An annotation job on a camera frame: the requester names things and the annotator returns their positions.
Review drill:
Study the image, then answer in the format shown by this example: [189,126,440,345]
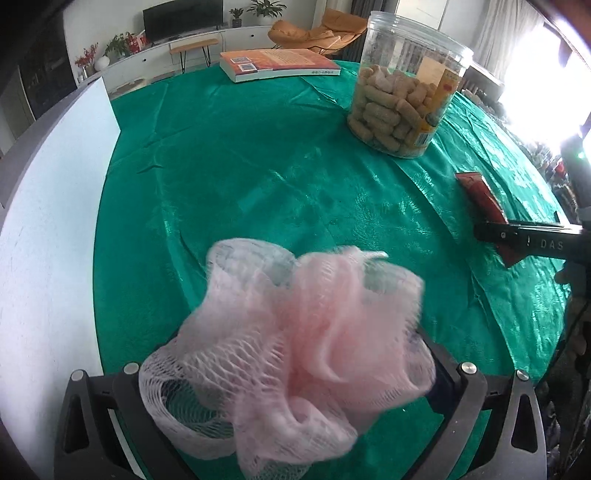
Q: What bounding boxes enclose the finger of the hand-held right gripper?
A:
[473,220,533,257]

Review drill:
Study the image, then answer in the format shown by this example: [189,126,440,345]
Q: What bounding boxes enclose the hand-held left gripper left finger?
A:
[54,362,195,480]

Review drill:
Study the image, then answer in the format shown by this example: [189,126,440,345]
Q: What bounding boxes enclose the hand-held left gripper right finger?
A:
[416,329,549,480]

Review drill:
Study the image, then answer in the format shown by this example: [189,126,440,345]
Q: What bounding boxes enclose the red packet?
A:
[454,171,525,270]

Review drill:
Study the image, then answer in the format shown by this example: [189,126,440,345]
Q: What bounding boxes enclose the pink mesh bath loofah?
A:
[138,237,437,480]

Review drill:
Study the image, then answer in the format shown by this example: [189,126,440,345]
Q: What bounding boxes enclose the white cardboard box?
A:
[0,75,122,462]

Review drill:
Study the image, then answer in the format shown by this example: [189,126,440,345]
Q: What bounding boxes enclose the clear plastic snack jar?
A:
[346,10,475,160]

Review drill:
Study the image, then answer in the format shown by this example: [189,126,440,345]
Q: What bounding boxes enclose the cluttered side table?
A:
[521,137,574,205]

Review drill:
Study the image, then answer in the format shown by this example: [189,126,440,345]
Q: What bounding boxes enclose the wooden crib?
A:
[461,64,505,94]

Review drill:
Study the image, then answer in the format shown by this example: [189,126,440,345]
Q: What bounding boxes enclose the white sheer curtain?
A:
[470,0,546,80]

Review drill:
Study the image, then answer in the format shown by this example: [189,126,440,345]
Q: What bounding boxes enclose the green satin tablecloth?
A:
[92,59,576,480]

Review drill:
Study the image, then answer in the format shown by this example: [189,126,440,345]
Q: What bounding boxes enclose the grey curtain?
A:
[350,0,399,16]

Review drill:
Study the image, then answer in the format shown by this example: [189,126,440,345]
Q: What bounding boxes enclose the orange rocking lounge chair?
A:
[267,7,368,59]

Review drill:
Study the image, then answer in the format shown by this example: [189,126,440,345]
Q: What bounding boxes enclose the orange book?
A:
[219,48,343,84]

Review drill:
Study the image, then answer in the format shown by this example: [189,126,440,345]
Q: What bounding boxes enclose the beige round floor cushion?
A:
[110,78,149,96]

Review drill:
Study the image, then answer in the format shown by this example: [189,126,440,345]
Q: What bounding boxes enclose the large potted green plant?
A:
[246,0,287,27]

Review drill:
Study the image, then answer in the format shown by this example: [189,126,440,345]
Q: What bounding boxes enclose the black glass display cabinet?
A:
[13,17,78,121]

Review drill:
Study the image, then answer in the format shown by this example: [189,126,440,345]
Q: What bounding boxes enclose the white television cabinet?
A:
[76,25,288,89]

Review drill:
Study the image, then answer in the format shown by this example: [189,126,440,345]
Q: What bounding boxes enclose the red flowers in vase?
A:
[74,43,100,77]

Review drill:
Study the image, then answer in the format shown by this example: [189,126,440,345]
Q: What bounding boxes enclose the leafy plant with red blooms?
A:
[103,32,135,59]

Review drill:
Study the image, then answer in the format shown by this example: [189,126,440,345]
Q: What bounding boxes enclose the wooden stool with metal legs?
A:
[169,37,219,75]

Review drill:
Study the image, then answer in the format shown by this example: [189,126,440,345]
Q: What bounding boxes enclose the black television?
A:
[141,0,225,45]

